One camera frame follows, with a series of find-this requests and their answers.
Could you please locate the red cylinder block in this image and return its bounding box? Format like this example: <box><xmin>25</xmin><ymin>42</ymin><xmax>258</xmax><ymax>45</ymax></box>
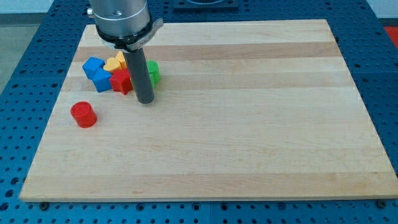
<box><xmin>70</xmin><ymin>101</ymin><xmax>97</xmax><ymax>128</ymax></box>

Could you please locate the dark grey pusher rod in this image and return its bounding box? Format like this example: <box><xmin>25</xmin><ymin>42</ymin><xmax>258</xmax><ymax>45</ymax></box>
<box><xmin>123</xmin><ymin>49</ymin><xmax>155</xmax><ymax>104</ymax></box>

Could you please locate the blue block lower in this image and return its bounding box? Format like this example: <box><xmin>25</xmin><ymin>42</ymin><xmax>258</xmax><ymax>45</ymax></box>
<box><xmin>91</xmin><ymin>68</ymin><xmax>112</xmax><ymax>93</ymax></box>

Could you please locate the red star block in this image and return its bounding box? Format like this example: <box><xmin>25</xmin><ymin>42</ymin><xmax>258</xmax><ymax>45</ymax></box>
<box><xmin>109</xmin><ymin>68</ymin><xmax>133</xmax><ymax>95</ymax></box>

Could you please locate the blue block upper left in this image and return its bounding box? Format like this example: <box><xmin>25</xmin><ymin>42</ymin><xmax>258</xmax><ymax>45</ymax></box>
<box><xmin>82</xmin><ymin>57</ymin><xmax>105</xmax><ymax>80</ymax></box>

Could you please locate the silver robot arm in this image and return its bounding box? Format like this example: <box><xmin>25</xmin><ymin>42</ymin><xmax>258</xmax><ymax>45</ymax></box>
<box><xmin>87</xmin><ymin>0</ymin><xmax>164</xmax><ymax>52</ymax></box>

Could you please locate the green cylinder block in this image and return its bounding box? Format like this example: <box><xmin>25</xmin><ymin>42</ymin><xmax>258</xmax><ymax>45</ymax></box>
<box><xmin>147</xmin><ymin>60</ymin><xmax>160</xmax><ymax>84</ymax></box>

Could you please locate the yellow heart block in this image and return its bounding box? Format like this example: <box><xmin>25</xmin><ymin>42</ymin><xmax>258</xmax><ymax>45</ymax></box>
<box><xmin>103</xmin><ymin>57</ymin><xmax>122</xmax><ymax>73</ymax></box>

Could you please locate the blue block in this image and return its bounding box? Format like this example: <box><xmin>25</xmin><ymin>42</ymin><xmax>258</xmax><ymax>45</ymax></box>
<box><xmin>82</xmin><ymin>57</ymin><xmax>105</xmax><ymax>80</ymax></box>
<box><xmin>91</xmin><ymin>68</ymin><xmax>112</xmax><ymax>93</ymax></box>

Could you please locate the dark mounting plate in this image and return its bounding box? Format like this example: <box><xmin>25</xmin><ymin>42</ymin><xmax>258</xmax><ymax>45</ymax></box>
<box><xmin>172</xmin><ymin>0</ymin><xmax>239</xmax><ymax>11</ymax></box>

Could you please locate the yellow block behind rod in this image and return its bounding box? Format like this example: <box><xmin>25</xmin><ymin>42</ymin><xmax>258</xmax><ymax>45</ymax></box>
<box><xmin>115</xmin><ymin>51</ymin><xmax>127</xmax><ymax>69</ymax></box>

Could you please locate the blue perforated table frame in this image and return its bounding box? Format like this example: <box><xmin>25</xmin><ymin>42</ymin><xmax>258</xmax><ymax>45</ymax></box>
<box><xmin>1</xmin><ymin>0</ymin><xmax>397</xmax><ymax>223</ymax></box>

